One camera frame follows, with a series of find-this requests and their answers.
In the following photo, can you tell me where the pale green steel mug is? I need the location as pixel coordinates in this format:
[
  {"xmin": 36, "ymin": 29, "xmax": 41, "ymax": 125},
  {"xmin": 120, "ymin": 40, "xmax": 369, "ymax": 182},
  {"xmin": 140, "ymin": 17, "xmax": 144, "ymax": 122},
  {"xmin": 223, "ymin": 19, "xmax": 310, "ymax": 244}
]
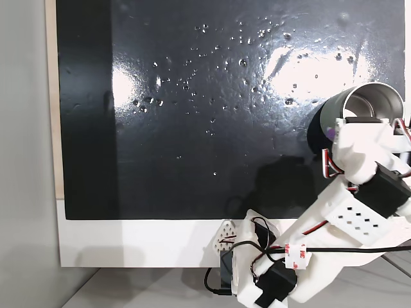
[{"xmin": 306, "ymin": 82, "xmax": 407, "ymax": 155}]

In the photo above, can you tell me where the red white servo wire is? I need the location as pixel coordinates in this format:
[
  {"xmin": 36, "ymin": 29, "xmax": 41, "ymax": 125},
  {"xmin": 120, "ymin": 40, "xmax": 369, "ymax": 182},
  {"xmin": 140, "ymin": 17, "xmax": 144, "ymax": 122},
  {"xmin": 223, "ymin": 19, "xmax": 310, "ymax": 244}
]
[{"xmin": 320, "ymin": 147, "xmax": 343, "ymax": 180}]

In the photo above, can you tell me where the white perforated table clamp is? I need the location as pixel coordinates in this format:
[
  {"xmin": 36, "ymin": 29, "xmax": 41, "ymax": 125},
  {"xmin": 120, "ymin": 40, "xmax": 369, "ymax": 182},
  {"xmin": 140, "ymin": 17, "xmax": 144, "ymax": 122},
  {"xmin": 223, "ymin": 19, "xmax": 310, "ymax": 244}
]
[{"xmin": 210, "ymin": 219, "xmax": 239, "ymax": 255}]

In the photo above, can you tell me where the white tape strip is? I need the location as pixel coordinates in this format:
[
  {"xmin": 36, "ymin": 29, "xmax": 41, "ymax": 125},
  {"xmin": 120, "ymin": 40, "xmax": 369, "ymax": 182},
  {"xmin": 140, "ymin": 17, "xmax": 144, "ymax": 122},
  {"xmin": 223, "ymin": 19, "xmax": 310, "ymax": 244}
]
[{"xmin": 283, "ymin": 241, "xmax": 311, "ymax": 271}]

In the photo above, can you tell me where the black camera cable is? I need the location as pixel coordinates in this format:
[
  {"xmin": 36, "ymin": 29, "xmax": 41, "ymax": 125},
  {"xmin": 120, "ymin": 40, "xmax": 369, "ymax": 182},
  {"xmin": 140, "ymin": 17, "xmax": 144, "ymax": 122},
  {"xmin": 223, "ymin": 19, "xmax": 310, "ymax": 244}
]
[{"xmin": 204, "ymin": 241, "xmax": 411, "ymax": 296}]

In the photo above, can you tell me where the black glossy table mat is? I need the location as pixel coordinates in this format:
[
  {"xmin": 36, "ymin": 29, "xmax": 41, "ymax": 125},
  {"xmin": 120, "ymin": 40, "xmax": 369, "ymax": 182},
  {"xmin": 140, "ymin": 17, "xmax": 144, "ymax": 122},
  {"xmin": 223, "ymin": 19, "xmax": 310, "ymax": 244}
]
[{"xmin": 56, "ymin": 0, "xmax": 407, "ymax": 221}]

